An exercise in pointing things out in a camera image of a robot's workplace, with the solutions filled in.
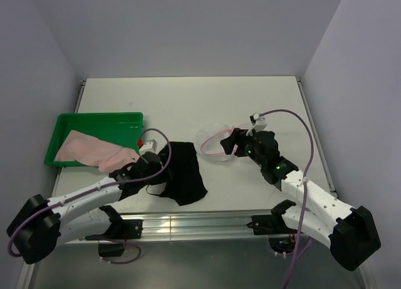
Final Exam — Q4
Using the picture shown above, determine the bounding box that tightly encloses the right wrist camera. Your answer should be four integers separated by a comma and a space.
249, 113, 267, 132

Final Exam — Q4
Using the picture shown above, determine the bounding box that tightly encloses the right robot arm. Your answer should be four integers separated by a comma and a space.
221, 128, 382, 271

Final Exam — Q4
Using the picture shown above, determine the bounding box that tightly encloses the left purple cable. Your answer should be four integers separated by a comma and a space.
7, 128, 172, 266

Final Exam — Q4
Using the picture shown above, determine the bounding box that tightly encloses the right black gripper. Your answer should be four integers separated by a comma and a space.
219, 128, 265, 167

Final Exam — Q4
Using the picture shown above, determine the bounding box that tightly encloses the green plastic tray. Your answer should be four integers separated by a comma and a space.
44, 112, 143, 167

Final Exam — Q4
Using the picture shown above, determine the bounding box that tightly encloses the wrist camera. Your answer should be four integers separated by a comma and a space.
249, 113, 267, 132
137, 139, 158, 155

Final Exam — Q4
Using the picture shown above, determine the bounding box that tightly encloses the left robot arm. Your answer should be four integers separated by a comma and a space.
6, 152, 171, 264

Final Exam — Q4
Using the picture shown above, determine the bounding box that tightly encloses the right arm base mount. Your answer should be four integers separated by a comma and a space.
246, 214, 296, 256

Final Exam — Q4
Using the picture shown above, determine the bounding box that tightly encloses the pink garment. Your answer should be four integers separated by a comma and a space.
55, 130, 139, 173

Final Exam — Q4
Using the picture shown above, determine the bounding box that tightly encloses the black bra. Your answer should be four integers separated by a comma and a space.
146, 142, 208, 206

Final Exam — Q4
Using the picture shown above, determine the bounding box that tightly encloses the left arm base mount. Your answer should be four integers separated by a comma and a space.
95, 219, 142, 265

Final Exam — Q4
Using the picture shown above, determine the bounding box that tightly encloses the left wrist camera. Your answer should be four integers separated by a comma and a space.
137, 139, 158, 155

